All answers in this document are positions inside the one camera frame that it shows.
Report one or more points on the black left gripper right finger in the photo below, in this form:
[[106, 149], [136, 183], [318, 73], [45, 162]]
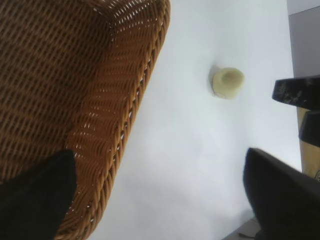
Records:
[[287, 200]]

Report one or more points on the pale yellow egg yolk pastry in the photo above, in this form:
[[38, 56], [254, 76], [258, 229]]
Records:
[[227, 83]]

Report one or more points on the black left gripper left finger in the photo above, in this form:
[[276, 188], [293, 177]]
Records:
[[32, 200]]

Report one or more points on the tan cardboard box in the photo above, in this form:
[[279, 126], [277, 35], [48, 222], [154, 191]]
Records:
[[310, 157]]

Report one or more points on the brown woven wicker basket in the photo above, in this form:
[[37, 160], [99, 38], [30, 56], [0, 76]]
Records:
[[75, 62]]

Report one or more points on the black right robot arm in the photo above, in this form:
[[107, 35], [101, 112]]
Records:
[[297, 92]]

